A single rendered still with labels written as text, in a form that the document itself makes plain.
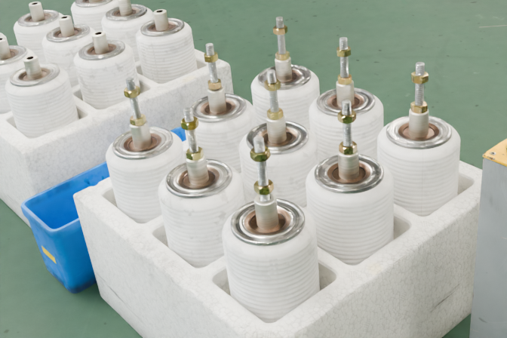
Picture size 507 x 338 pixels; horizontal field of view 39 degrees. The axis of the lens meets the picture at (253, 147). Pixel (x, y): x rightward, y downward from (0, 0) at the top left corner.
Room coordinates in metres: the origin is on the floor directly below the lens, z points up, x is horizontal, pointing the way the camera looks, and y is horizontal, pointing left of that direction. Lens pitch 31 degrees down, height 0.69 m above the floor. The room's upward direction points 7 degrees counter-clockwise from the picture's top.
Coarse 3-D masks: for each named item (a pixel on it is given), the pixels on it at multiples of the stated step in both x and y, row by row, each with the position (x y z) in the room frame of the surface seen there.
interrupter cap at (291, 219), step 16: (240, 208) 0.61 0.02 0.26; (288, 208) 0.60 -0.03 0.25; (240, 224) 0.58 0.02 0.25; (256, 224) 0.58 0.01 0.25; (288, 224) 0.58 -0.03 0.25; (304, 224) 0.57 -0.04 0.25; (240, 240) 0.56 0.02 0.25; (256, 240) 0.55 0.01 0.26; (272, 240) 0.55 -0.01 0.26; (288, 240) 0.55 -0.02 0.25
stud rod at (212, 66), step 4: (208, 44) 0.85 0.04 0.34; (212, 44) 0.84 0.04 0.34; (208, 48) 0.84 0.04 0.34; (212, 48) 0.84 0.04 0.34; (208, 52) 0.84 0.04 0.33; (212, 52) 0.84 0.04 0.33; (208, 64) 0.84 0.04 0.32; (212, 64) 0.84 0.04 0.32; (212, 68) 0.84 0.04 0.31; (216, 68) 0.84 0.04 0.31; (212, 72) 0.84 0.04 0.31; (216, 72) 0.84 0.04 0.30; (212, 76) 0.84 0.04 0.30; (216, 76) 0.84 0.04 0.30; (212, 80) 0.84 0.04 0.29; (216, 80) 0.84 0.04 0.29
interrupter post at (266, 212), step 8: (256, 200) 0.58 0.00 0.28; (272, 200) 0.58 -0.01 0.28; (256, 208) 0.58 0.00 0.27; (264, 208) 0.57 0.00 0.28; (272, 208) 0.58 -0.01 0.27; (256, 216) 0.58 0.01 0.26; (264, 216) 0.57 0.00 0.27; (272, 216) 0.58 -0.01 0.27; (264, 224) 0.57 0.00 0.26; (272, 224) 0.58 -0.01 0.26
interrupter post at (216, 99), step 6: (210, 90) 0.84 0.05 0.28; (222, 90) 0.84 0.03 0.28; (210, 96) 0.84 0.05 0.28; (216, 96) 0.83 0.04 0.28; (222, 96) 0.84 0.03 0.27; (210, 102) 0.84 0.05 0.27; (216, 102) 0.83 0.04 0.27; (222, 102) 0.84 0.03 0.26; (210, 108) 0.84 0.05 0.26; (216, 108) 0.83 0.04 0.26; (222, 108) 0.84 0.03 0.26
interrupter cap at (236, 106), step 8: (232, 96) 0.87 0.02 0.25; (192, 104) 0.86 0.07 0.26; (200, 104) 0.86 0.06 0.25; (208, 104) 0.86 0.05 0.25; (232, 104) 0.85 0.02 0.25; (240, 104) 0.85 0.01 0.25; (200, 112) 0.83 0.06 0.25; (208, 112) 0.84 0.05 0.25; (224, 112) 0.83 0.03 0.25; (232, 112) 0.82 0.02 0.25; (240, 112) 0.82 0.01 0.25; (200, 120) 0.82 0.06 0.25; (208, 120) 0.81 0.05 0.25; (216, 120) 0.81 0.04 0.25; (224, 120) 0.81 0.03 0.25
